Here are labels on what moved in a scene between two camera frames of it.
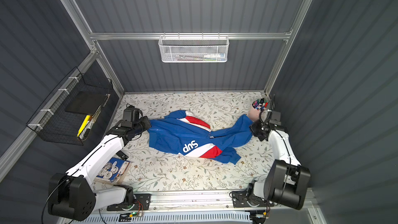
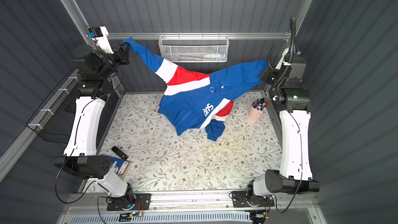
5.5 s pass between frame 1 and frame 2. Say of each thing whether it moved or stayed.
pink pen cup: stayed
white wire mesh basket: stayed
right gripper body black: moved
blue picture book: stayed
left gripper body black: moved
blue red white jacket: moved
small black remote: stayed
